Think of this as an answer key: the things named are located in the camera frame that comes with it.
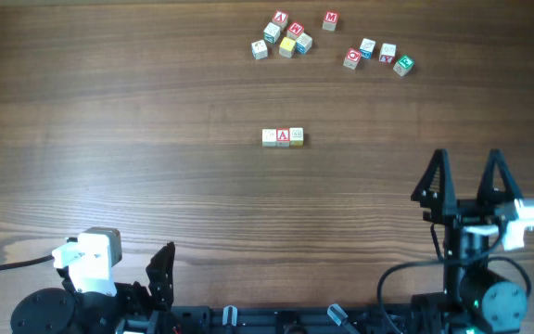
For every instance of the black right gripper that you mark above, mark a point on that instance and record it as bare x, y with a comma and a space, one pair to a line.
468, 210

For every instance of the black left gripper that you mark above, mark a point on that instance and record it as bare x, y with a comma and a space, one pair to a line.
159, 286

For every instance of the yellow edged B block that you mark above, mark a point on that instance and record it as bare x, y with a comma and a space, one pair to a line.
296, 138

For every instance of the red A letter block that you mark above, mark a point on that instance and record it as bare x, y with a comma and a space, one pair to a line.
282, 137

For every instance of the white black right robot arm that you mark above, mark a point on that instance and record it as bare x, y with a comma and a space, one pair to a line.
474, 299

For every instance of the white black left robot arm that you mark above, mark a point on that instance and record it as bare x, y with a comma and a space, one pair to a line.
65, 311

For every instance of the green E letter block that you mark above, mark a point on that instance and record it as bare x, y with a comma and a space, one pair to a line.
403, 65

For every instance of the red X letter block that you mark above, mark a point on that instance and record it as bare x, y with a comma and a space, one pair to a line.
387, 53

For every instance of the blue edged wooden block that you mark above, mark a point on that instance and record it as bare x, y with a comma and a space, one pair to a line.
367, 48

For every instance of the red Q letter block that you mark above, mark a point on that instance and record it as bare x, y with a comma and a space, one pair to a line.
352, 59

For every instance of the red M letter block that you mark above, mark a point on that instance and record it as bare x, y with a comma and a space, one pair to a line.
330, 21

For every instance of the blue edged picture block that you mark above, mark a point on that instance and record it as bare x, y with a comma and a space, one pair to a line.
304, 43

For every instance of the yellow wooden block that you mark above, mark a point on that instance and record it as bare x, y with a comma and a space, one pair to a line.
287, 47

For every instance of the red W letter block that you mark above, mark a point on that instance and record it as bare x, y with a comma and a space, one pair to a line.
294, 30

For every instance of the green edged picture block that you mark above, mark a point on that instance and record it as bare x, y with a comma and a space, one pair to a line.
271, 33

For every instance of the red V letter block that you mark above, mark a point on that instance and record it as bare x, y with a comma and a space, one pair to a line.
280, 19

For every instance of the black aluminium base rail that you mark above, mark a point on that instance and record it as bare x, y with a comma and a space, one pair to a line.
230, 319

